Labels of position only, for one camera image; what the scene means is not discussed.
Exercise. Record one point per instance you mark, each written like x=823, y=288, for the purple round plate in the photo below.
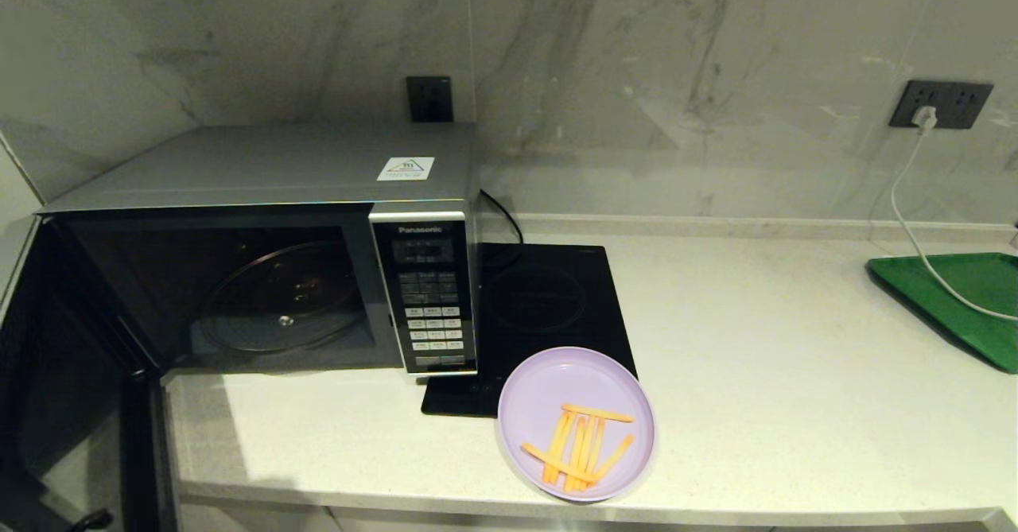
x=557, y=381

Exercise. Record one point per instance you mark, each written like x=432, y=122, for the silver Panasonic microwave oven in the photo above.
x=278, y=166

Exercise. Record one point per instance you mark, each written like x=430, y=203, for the black induction cooktop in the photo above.
x=549, y=301

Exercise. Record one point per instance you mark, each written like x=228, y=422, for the white warning sticker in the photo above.
x=406, y=168

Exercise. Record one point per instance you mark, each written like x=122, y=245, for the orange french fry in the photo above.
x=614, y=456
x=576, y=456
x=596, y=413
x=557, y=464
x=594, y=448

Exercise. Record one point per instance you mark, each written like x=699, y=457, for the orange carrot stick middle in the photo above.
x=558, y=446

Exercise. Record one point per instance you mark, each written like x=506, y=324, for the white power plug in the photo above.
x=924, y=118

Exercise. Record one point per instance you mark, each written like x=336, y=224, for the green plastic tray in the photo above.
x=978, y=277

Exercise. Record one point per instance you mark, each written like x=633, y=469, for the black wall socket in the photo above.
x=429, y=100

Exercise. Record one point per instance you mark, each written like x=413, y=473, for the dark grey double wall socket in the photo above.
x=962, y=105

